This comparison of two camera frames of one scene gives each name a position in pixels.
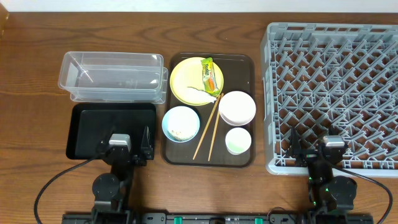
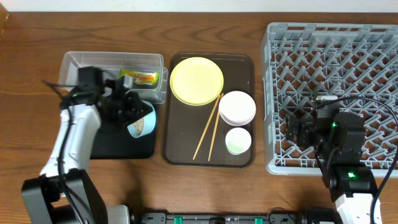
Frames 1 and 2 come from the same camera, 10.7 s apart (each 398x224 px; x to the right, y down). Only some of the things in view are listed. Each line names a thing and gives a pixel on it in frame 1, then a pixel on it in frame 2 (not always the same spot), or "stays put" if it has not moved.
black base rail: [217, 218] stays put
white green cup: [237, 140] stays put
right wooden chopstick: [216, 126] stays put
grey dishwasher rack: [341, 76] stays put
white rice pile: [183, 124] -> [139, 125]
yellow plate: [188, 73] stays put
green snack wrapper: [210, 84] -> [145, 78]
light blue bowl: [180, 124] -> [138, 126]
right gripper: [310, 156] -> [299, 131]
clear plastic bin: [114, 77] stays put
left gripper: [130, 156] -> [130, 106]
